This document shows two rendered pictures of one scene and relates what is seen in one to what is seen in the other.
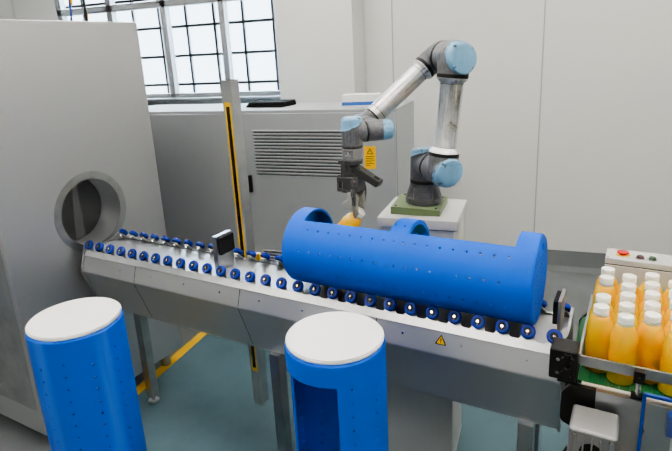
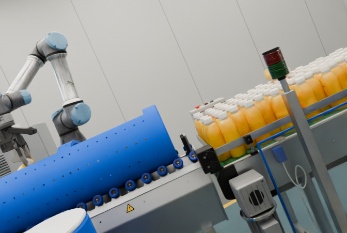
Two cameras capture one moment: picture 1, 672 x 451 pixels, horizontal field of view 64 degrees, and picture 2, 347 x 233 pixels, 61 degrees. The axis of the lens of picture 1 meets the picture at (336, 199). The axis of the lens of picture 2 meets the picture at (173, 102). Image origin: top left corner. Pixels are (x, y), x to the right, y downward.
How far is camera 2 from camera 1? 0.63 m
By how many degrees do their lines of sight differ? 35
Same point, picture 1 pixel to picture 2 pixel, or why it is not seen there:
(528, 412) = (206, 220)
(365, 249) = (43, 174)
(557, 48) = (112, 74)
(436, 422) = not seen: outside the picture
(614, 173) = (168, 121)
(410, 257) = (79, 159)
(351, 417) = not seen: outside the picture
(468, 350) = (150, 201)
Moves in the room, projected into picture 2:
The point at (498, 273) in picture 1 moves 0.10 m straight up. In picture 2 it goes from (142, 133) to (132, 111)
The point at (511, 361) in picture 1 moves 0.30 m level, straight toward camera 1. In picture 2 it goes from (179, 188) to (204, 211)
